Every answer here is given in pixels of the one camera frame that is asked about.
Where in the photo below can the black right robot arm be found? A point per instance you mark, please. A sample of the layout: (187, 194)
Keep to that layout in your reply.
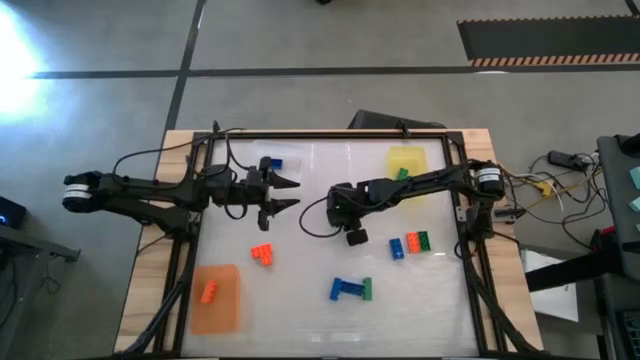
(430, 182)

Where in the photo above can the black hazard-striped floor mat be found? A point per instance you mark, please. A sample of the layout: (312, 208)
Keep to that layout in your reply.
(550, 40)

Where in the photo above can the white paper sheet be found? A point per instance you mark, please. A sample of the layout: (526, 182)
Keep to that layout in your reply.
(555, 300)

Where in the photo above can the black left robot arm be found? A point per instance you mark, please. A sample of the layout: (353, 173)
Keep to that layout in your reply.
(150, 192)

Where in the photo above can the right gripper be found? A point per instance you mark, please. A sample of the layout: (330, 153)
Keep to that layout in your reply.
(345, 205)

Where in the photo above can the black aluminium rig frame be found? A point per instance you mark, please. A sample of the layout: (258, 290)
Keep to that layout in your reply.
(325, 135)

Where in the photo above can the black bar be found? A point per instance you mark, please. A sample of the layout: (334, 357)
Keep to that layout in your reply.
(570, 270)

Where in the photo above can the teal item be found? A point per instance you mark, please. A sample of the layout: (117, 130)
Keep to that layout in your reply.
(635, 177)
(635, 204)

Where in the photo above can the black power adapter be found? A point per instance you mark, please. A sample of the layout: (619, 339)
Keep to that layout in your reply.
(564, 159)

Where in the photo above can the grey cart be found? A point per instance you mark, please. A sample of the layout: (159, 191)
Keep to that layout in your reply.
(617, 200)

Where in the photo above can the grey desk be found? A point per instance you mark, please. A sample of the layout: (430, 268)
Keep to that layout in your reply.
(30, 240)

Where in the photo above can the orange plastic bin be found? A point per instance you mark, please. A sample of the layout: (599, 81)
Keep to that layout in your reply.
(220, 315)

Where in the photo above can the black device with blue light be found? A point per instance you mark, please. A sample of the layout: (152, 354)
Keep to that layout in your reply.
(12, 210)

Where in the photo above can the black case behind table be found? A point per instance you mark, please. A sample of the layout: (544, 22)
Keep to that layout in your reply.
(380, 121)

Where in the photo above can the yellow plastic bin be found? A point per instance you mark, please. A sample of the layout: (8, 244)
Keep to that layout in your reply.
(407, 157)

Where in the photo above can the white glossy table sheet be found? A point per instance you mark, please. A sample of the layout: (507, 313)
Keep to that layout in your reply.
(300, 325)

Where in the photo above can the orange toy building block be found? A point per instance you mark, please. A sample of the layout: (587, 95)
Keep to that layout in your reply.
(413, 242)
(267, 257)
(257, 251)
(209, 292)

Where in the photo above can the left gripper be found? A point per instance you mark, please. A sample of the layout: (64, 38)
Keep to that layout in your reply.
(252, 190)

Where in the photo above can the black crate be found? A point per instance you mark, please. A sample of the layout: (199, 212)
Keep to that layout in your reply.
(625, 320)

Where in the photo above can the small red item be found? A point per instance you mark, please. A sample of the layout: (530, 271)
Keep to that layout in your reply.
(606, 232)

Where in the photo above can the green toy building block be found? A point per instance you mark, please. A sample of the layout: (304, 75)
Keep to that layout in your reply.
(425, 241)
(367, 289)
(402, 173)

